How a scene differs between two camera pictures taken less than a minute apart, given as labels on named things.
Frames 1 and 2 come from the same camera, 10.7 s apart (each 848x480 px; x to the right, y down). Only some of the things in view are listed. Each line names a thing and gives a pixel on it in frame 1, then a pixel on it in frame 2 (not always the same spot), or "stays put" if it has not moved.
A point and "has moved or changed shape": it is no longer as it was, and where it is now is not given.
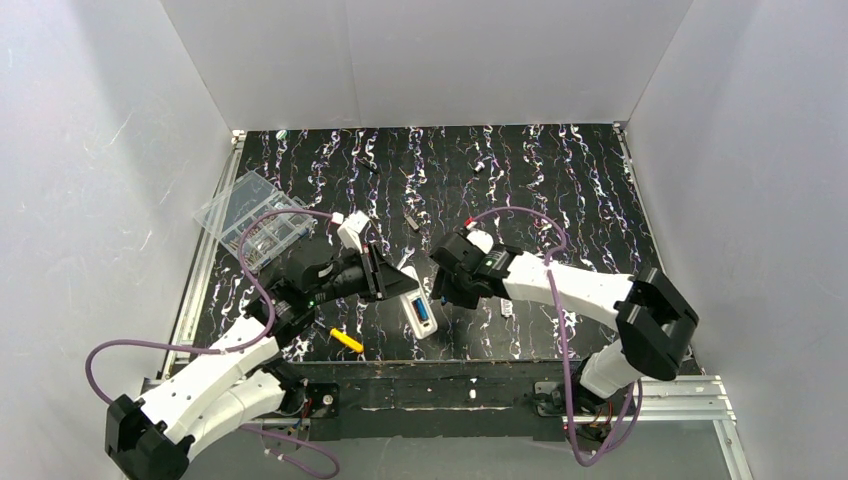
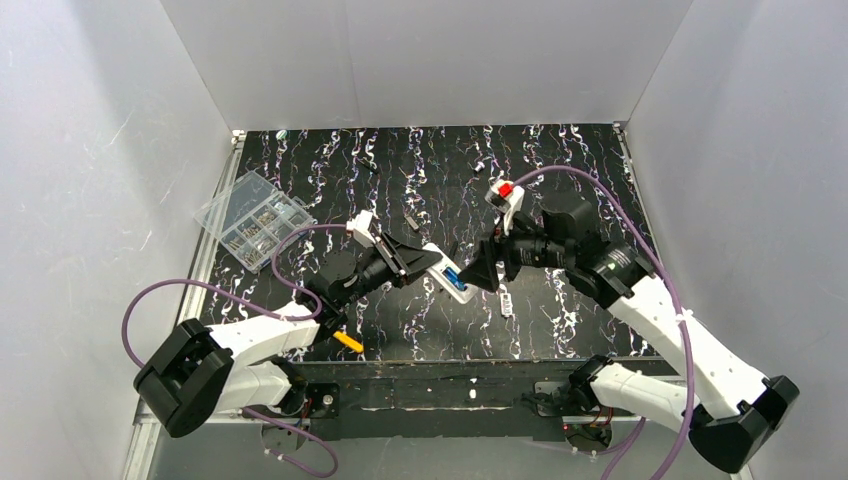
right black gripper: x=448 y=266 to x=505 y=249
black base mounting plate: x=427 y=401 stays put
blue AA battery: x=422 y=309 has moved or changed shape
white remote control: x=418 y=309 has moved or changed shape
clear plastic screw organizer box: x=269 y=238 stays put
